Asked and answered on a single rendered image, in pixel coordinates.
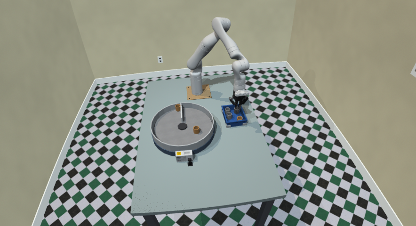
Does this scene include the blue crate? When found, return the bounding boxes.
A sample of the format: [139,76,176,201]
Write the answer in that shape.
[221,105,248,128]

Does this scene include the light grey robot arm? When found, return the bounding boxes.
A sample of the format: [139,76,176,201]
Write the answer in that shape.
[187,17,249,97]

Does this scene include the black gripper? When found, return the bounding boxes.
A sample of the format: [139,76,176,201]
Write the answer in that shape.
[229,91,248,110]

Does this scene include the grey round turntable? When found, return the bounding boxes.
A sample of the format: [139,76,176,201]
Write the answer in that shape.
[150,102,215,166]

